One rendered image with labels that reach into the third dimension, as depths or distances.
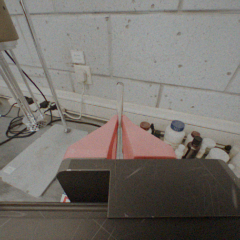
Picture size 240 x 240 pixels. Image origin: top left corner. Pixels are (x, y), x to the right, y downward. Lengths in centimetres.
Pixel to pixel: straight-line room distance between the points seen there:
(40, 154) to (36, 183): 12
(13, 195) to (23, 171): 7
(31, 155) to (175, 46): 67
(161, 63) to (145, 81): 9
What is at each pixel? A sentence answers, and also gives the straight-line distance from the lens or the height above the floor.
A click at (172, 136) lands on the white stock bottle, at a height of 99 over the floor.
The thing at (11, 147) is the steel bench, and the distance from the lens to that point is 71.
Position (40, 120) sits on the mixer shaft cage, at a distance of 47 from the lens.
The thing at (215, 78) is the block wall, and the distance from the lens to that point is 56.
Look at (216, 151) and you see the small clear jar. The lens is 57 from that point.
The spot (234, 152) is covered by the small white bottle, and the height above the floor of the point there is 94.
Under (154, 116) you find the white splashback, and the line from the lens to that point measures 57.
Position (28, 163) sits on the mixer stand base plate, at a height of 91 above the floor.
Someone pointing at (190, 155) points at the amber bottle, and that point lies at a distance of 54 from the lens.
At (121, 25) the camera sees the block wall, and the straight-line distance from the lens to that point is 54.
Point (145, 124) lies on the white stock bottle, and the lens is 49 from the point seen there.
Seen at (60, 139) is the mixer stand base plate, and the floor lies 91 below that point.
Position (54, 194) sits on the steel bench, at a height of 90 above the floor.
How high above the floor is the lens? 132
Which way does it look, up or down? 39 degrees down
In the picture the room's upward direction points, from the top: straight up
